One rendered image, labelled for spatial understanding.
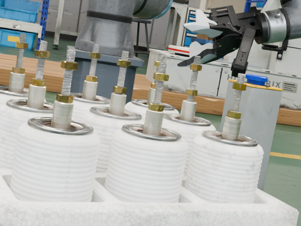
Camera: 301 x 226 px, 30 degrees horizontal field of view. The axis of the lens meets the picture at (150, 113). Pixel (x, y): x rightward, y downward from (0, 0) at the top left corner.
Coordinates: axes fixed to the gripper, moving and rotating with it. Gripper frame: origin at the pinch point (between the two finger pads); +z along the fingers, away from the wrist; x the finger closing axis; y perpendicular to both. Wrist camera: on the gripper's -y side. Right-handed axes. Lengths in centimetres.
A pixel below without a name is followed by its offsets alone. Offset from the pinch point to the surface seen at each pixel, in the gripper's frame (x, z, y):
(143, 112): 21.7, 14.8, -25.7
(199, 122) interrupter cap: 28.4, 8.1, -32.7
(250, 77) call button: 20.2, -5.1, -21.9
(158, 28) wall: -637, -145, 480
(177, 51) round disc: -149, -37, 100
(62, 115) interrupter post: 46, 28, -37
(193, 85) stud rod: 30.3, 7.7, -27.3
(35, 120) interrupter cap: 44, 31, -36
